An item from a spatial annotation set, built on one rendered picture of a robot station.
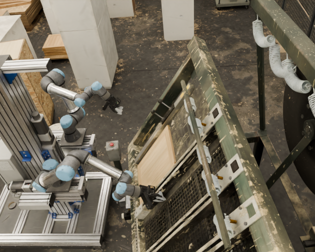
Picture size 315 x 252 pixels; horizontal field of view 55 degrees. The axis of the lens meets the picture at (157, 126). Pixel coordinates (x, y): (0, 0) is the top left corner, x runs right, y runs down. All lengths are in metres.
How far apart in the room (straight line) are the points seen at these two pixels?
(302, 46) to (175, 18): 4.44
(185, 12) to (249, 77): 1.74
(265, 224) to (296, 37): 1.02
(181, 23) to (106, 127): 2.64
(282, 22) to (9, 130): 2.04
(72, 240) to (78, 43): 2.78
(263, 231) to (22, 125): 1.85
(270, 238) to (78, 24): 3.93
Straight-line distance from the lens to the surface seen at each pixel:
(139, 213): 2.44
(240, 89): 4.99
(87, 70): 5.03
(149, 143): 2.63
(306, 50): 1.77
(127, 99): 4.90
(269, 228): 1.33
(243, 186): 1.45
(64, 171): 2.12
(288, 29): 1.94
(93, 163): 2.20
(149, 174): 2.54
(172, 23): 6.10
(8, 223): 3.77
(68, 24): 4.69
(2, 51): 4.34
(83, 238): 3.32
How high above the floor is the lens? 3.09
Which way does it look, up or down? 45 degrees down
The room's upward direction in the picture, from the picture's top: 7 degrees counter-clockwise
